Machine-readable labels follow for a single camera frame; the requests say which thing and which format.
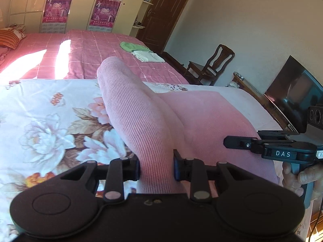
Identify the white floral blanket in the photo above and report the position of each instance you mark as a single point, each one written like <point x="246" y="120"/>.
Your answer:
<point x="50" y="121"/>

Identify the green folded cloth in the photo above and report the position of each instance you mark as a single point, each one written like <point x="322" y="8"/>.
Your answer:
<point x="132" y="46"/>

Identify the pink checked bed sheet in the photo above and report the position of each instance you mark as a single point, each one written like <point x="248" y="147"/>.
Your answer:
<point x="101" y="48"/>

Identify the dark wooden chair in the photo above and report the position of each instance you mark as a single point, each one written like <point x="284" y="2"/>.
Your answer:
<point x="214" y="63"/>

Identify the dark brown wooden door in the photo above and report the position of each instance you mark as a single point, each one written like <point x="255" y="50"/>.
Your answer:
<point x="166" y="12"/>

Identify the person's right hand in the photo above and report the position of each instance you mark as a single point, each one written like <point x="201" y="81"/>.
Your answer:
<point x="290" y="181"/>

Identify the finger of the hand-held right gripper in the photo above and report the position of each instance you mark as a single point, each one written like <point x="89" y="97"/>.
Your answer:
<point x="242" y="143"/>
<point x="273" y="133"/>

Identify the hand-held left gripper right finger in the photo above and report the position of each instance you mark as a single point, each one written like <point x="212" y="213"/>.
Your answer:
<point x="176" y="167"/>

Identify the pink knit garment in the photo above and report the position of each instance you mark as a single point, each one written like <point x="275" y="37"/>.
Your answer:
<point x="141" y="121"/>

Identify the pink wall calendar poster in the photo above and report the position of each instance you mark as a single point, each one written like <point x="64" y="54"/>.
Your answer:
<point x="106" y="11"/>
<point x="56" y="7"/>

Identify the flat screen television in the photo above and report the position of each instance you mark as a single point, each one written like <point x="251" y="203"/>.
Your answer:
<point x="292" y="90"/>

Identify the orange striped pillow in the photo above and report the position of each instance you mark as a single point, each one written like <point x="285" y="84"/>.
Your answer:
<point x="8" y="37"/>

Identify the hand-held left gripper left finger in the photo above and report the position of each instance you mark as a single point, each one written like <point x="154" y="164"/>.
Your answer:
<point x="136" y="171"/>

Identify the white folded cloth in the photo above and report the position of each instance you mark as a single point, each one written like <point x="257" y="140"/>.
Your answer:
<point x="147" y="56"/>

